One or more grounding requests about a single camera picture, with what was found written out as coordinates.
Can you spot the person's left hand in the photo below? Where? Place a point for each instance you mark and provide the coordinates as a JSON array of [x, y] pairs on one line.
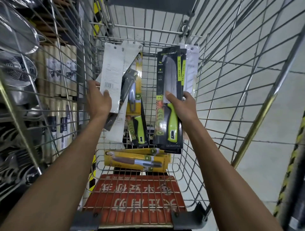
[[97, 102]]

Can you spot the person's right hand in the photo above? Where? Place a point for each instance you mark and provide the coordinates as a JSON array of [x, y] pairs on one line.
[[185, 110]]

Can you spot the person's left thumb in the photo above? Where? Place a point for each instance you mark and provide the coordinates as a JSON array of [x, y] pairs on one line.
[[107, 95]]

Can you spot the person's right thumb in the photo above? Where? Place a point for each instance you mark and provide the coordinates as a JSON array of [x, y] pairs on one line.
[[170, 97]]

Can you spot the grey knife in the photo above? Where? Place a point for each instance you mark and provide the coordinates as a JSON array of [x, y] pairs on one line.
[[128, 82]]

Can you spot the white backed blister card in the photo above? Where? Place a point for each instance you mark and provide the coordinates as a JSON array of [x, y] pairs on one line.
[[113, 69]]

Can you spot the black and green knife pack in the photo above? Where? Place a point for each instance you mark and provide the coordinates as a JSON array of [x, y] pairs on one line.
[[183, 69]]

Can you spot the white backed knife pack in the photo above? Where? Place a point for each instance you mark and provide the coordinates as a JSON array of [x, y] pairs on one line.
[[191, 64]]

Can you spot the long white backed card pack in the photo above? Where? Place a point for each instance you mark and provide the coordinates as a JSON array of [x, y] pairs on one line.
[[129, 53]]

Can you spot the person's left forearm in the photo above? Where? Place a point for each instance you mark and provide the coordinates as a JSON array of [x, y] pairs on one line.
[[59, 176]]

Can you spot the person's right forearm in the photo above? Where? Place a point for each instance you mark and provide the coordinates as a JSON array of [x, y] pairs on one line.
[[221, 180]]

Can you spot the stack of wrap rolls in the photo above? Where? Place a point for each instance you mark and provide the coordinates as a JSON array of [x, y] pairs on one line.
[[57, 71]]

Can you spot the yellow boxed knife pack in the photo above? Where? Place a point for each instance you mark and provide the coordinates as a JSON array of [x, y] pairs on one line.
[[133, 163], [152, 150]]

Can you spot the yellow black striped pillar edge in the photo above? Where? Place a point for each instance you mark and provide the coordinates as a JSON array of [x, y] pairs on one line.
[[96, 14]]

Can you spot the metal store shelf rack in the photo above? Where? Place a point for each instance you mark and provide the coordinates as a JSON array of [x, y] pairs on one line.
[[21, 123]]

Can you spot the red printed cart seat flap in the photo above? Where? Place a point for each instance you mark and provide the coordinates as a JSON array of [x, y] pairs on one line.
[[133, 200]]

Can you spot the pile of steel ladles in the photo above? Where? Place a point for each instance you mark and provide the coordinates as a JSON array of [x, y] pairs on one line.
[[14, 152]]

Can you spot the steel mesh strainer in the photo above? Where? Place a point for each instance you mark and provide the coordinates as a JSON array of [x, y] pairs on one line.
[[16, 26]]

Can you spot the yellow black striped post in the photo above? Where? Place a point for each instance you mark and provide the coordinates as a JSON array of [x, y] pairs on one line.
[[289, 171]]

